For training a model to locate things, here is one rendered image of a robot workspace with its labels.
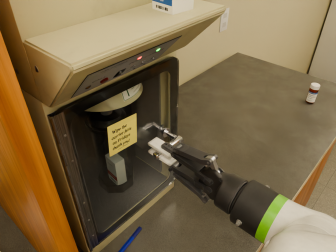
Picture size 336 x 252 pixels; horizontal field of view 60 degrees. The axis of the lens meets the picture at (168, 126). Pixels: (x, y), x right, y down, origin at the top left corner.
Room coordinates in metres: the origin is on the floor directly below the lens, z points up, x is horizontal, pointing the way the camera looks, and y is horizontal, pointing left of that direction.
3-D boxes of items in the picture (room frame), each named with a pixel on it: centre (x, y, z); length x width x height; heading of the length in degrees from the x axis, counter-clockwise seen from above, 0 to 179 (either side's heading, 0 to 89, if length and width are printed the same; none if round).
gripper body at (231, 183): (0.39, -0.11, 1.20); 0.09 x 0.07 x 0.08; 48
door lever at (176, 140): (0.52, 0.01, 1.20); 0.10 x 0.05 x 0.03; 137
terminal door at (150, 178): (0.49, 0.08, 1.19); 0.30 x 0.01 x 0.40; 137
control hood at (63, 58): (0.46, 0.04, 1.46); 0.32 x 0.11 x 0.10; 138
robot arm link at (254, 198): (0.34, -0.16, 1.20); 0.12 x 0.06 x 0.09; 138
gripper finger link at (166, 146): (0.48, -0.01, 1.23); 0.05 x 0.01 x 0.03; 48
